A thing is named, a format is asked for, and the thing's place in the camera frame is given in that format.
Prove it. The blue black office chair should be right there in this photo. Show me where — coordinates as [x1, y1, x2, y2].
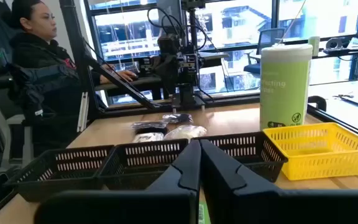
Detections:
[243, 27, 287, 75]

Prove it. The person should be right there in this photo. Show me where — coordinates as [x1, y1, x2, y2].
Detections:
[8, 0, 138, 158]

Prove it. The black plastic basket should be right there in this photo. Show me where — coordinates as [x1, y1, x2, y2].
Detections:
[194, 131, 289, 184]
[4, 144, 115, 203]
[97, 138, 190, 191]

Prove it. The clear bag with black disc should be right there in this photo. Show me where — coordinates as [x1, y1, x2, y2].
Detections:
[134, 126, 168, 136]
[131, 120, 169, 130]

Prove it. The clear vanity pack bag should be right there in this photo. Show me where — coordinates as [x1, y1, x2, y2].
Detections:
[163, 127, 192, 141]

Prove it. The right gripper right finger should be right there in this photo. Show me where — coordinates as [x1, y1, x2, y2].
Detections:
[200, 139, 358, 224]

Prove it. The pale green cup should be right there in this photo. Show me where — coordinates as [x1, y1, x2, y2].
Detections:
[308, 35, 321, 57]

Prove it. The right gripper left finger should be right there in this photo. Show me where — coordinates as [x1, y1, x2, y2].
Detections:
[34, 139, 202, 224]

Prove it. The white bracket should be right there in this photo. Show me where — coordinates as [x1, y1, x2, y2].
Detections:
[76, 91, 90, 133]

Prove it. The green white wipes canister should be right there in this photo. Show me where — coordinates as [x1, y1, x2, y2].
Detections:
[259, 43, 313, 131]

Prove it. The dark office desk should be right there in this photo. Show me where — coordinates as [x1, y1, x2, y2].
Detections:
[94, 51, 229, 100]

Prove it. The green Pert shampoo bottle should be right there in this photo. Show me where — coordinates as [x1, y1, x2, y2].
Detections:
[198, 201, 213, 224]

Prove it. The clear bag of cotton swabs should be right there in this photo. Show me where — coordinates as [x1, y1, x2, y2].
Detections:
[178, 124, 208, 138]

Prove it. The yellow plastic basket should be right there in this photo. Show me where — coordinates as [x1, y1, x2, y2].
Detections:
[262, 122, 358, 181]

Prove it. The black clamp handle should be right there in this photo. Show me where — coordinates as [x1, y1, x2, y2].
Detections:
[307, 95, 328, 113]

